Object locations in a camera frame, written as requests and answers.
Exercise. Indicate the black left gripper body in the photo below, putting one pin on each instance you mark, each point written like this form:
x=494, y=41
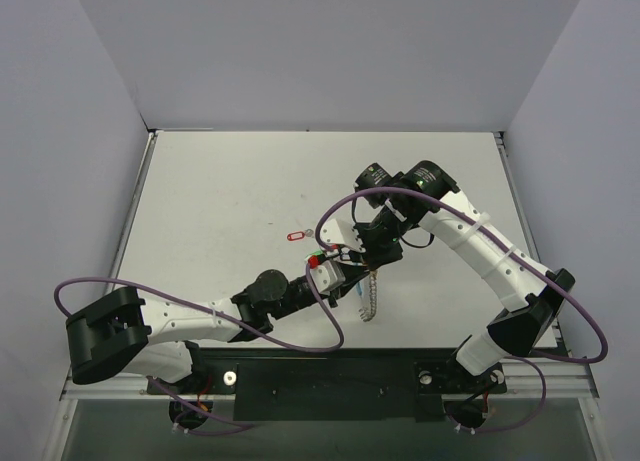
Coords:
x=333, y=291

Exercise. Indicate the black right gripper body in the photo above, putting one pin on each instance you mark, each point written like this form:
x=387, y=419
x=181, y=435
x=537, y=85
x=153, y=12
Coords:
x=375, y=256

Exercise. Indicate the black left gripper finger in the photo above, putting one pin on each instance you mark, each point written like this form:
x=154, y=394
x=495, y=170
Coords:
x=350, y=285
x=354, y=269

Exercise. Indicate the black tag key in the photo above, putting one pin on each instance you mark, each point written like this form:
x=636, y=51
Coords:
x=341, y=255

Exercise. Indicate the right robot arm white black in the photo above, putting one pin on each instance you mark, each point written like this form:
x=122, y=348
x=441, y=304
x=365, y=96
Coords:
x=427, y=197

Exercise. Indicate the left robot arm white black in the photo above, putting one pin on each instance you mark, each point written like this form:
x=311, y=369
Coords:
x=141, y=330

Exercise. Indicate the green tag key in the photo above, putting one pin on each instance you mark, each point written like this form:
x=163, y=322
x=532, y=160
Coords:
x=314, y=254

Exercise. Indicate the red tag key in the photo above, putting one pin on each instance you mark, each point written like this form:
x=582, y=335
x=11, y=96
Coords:
x=300, y=235

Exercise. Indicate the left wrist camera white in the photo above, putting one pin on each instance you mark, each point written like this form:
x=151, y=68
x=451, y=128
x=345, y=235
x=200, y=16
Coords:
x=326, y=274

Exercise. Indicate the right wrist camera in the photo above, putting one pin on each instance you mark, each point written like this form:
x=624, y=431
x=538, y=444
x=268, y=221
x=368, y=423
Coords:
x=336, y=232

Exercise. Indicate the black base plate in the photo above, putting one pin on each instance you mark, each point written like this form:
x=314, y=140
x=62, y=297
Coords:
x=353, y=384

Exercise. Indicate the aluminium rail frame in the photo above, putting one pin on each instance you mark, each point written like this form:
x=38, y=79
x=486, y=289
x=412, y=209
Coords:
x=211, y=212

